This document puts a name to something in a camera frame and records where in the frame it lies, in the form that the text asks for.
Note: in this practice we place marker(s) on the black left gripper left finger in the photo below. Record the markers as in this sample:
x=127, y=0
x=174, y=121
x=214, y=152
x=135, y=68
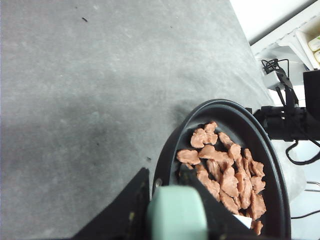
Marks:
x=125, y=217

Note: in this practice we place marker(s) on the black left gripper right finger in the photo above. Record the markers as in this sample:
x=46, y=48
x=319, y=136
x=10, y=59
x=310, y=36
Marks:
x=222, y=225

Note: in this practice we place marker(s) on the pile of brown beef pieces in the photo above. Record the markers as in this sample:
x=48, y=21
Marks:
x=230, y=174

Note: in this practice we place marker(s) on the black frying pan green handle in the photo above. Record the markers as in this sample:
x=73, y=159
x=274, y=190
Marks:
x=179, y=207

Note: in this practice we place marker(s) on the white storage box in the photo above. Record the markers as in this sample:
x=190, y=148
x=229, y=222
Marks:
x=305, y=33

